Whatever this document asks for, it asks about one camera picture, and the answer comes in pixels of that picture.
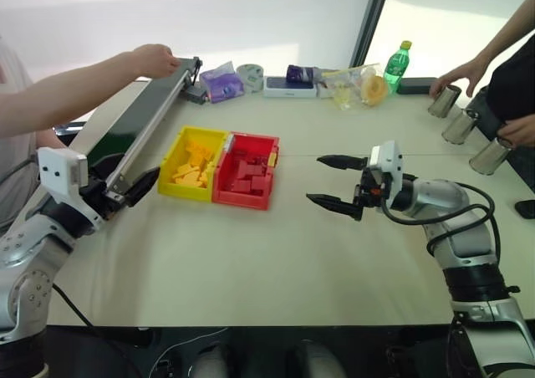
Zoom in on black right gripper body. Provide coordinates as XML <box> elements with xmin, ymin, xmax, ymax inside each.
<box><xmin>352</xmin><ymin>166</ymin><xmax>392</xmax><ymax>221</ymax></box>

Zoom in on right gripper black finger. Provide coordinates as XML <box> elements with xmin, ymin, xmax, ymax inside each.
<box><xmin>305</xmin><ymin>192</ymin><xmax>363</xmax><ymax>222</ymax></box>
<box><xmin>316</xmin><ymin>154</ymin><xmax>371</xmax><ymax>171</ymax></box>

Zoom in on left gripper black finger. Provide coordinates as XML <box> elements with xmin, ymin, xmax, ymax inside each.
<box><xmin>125</xmin><ymin>166</ymin><xmax>162</xmax><ymax>208</ymax></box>

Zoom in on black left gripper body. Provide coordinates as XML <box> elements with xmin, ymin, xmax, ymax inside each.
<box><xmin>79</xmin><ymin>176</ymin><xmax>127</xmax><ymax>227</ymax></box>

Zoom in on shiny metal cup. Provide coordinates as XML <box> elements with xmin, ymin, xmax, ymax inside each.
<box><xmin>441</xmin><ymin>107</ymin><xmax>480</xmax><ymax>146</ymax></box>
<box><xmin>426</xmin><ymin>84</ymin><xmax>462</xmax><ymax>120</ymax></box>
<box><xmin>468</xmin><ymin>138</ymin><xmax>512</xmax><ymax>176</ymax></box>

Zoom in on green conveyor belt unit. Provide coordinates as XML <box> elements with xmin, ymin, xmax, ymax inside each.
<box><xmin>66</xmin><ymin>54</ymin><xmax>204</xmax><ymax>204</ymax></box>

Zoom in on grey-shirted person's left hand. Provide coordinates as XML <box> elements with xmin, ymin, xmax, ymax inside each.
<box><xmin>130</xmin><ymin>43</ymin><xmax>183</xmax><ymax>79</ymax></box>

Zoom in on black-clothed person's right hand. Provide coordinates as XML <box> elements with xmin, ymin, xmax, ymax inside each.
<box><xmin>429</xmin><ymin>57</ymin><xmax>489</xmax><ymax>99</ymax></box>

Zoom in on black-clothed person's left hand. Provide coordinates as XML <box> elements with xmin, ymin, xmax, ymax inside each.
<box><xmin>496</xmin><ymin>117</ymin><xmax>535</xmax><ymax>149</ymax></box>

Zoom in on yellow plastic bin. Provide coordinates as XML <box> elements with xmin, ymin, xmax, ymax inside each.
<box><xmin>156</xmin><ymin>125</ymin><xmax>229</xmax><ymax>203</ymax></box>

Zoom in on yellow block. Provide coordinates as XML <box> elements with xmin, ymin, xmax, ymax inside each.
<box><xmin>171</xmin><ymin>162</ymin><xmax>211</xmax><ymax>188</ymax></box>

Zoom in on clear plastic bag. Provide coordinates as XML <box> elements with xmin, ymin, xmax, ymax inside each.
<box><xmin>320</xmin><ymin>63</ymin><xmax>392</xmax><ymax>112</ymax></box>

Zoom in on grey-shirted person's torso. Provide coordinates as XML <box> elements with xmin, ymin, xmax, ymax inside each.
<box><xmin>0</xmin><ymin>34</ymin><xmax>70</xmax><ymax>231</ymax></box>

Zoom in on white flat box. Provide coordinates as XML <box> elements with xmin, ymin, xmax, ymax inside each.
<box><xmin>262</xmin><ymin>75</ymin><xmax>318</xmax><ymax>100</ymax></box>

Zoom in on red block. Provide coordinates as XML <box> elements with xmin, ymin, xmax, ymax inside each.
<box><xmin>232</xmin><ymin>176</ymin><xmax>257</xmax><ymax>194</ymax></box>
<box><xmin>237</xmin><ymin>159</ymin><xmax>262</xmax><ymax>179</ymax></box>

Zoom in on red plastic bin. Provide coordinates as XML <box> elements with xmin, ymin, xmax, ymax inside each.
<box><xmin>211</xmin><ymin>131</ymin><xmax>281</xmax><ymax>212</ymax></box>

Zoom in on purple foil packet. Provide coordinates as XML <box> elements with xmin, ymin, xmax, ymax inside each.
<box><xmin>285</xmin><ymin>64</ymin><xmax>321</xmax><ymax>84</ymax></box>

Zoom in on flat black case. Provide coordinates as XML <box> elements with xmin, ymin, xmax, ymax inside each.
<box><xmin>396</xmin><ymin>77</ymin><xmax>441</xmax><ymax>96</ymax></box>

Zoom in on green plastic soda bottle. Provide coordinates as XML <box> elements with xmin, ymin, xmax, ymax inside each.
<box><xmin>383</xmin><ymin>39</ymin><xmax>415</xmax><ymax>95</ymax></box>

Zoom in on purple plastic bag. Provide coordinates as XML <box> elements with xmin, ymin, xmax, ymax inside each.
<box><xmin>199</xmin><ymin>60</ymin><xmax>246</xmax><ymax>105</ymax></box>

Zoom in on grey round tape roll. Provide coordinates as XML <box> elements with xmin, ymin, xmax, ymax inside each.
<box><xmin>235</xmin><ymin>63</ymin><xmax>266</xmax><ymax>95</ymax></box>

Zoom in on black-clothed person's torso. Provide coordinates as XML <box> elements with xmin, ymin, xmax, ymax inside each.
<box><xmin>486</xmin><ymin>29</ymin><xmax>535</xmax><ymax>135</ymax></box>

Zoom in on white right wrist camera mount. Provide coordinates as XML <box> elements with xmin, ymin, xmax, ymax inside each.
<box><xmin>369</xmin><ymin>140</ymin><xmax>405</xmax><ymax>210</ymax></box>

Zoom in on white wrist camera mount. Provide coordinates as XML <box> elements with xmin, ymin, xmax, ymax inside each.
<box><xmin>369</xmin><ymin>140</ymin><xmax>405</xmax><ymax>210</ymax></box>
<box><xmin>36</xmin><ymin>146</ymin><xmax>104</xmax><ymax>232</ymax></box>

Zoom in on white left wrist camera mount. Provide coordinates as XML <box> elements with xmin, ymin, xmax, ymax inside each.
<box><xmin>36</xmin><ymin>146</ymin><xmax>104</xmax><ymax>232</ymax></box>

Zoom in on round bread ring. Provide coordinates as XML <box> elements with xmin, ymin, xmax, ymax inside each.
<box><xmin>359</xmin><ymin>74</ymin><xmax>390</xmax><ymax>108</ymax></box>

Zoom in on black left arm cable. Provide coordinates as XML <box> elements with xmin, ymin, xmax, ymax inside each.
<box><xmin>51</xmin><ymin>283</ymin><xmax>141</xmax><ymax>378</ymax></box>

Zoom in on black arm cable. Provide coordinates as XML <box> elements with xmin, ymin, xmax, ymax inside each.
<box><xmin>51</xmin><ymin>283</ymin><xmax>141</xmax><ymax>378</ymax></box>
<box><xmin>378</xmin><ymin>180</ymin><xmax>503</xmax><ymax>266</ymax></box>

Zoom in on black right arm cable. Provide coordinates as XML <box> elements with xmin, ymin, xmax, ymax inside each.
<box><xmin>378</xmin><ymin>180</ymin><xmax>503</xmax><ymax>266</ymax></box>

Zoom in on dark window frame post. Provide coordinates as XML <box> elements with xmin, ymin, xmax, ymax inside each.
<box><xmin>349</xmin><ymin>0</ymin><xmax>395</xmax><ymax>68</ymax></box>

